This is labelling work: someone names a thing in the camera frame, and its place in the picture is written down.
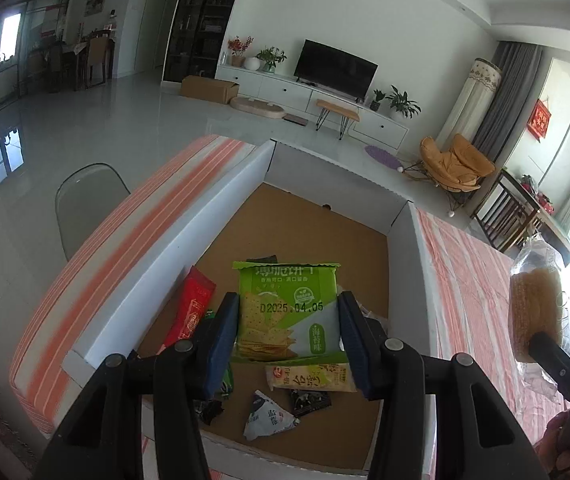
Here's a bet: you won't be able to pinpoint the dark wooden slatted chair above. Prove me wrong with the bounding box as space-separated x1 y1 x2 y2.
471 167 540 253

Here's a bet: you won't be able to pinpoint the wooden side desk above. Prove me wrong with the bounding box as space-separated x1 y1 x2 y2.
517 175 570 261

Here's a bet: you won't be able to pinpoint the red flowers in vase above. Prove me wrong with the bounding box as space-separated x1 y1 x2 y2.
227 36 256 67

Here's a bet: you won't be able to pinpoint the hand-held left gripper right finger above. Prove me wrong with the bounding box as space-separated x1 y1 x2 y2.
337 290 550 480

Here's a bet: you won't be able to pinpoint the beige pet bed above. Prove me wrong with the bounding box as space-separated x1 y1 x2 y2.
230 95 286 121

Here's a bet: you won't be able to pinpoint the grey translucent chair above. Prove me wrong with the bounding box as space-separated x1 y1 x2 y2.
55 162 132 263

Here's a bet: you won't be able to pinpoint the green cracker packet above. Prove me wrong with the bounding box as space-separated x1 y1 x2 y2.
230 260 348 365

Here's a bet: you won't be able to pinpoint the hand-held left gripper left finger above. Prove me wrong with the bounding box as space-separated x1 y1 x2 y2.
40 291 242 480

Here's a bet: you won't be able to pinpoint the small wooden bench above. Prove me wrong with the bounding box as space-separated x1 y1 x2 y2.
315 98 360 141

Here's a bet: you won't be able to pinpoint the white triangular snack packet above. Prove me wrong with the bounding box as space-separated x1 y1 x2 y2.
242 390 300 442

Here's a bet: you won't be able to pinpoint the red snack packet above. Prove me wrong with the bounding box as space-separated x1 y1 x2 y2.
162 266 216 353

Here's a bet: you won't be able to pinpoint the person's right hand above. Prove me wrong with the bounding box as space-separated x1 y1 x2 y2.
535 410 570 477

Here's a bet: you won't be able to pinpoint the dark display cabinet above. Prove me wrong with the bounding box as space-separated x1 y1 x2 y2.
162 0 250 83

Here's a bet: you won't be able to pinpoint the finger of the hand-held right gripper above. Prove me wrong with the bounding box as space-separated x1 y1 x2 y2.
529 331 570 403

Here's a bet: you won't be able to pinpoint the white cardboard box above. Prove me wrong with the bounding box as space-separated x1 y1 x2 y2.
62 139 438 480

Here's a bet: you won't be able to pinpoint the black television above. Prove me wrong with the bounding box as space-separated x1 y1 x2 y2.
293 39 380 101

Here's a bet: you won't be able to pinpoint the orange lounge chair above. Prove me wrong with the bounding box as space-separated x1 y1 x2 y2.
405 133 496 211

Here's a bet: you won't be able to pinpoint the tall covered air conditioner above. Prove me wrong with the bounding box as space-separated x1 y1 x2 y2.
435 57 503 153

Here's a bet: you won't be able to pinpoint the leafy plant in glass vase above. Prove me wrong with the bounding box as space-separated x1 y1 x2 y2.
256 46 287 73

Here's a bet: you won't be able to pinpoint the orange striped tablecloth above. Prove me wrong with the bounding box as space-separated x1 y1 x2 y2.
9 134 570 480

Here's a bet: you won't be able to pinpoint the wooden dining chair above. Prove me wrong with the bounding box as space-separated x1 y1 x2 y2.
86 30 116 88

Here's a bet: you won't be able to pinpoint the brown cardboard box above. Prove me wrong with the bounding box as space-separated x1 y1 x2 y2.
180 75 240 106

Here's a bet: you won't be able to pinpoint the large green potted plant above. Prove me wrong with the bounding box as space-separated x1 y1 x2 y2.
385 85 422 121

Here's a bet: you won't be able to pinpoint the toast bread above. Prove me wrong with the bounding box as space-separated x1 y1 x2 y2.
507 234 570 401

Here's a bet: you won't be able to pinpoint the long yellow bread packet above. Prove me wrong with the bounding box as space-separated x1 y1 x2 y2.
265 363 358 393

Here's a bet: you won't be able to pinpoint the long black snack packet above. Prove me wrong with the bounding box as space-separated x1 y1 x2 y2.
287 389 332 418

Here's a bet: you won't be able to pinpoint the purple floor mat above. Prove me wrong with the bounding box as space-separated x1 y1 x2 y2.
364 145 402 171

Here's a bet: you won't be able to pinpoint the red wall hanging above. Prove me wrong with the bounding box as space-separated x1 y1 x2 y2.
527 99 552 138

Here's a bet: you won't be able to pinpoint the grey curtain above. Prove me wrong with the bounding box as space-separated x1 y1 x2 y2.
470 40 540 161

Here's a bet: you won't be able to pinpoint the white television cabinet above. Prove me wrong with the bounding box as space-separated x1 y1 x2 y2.
215 63 410 150

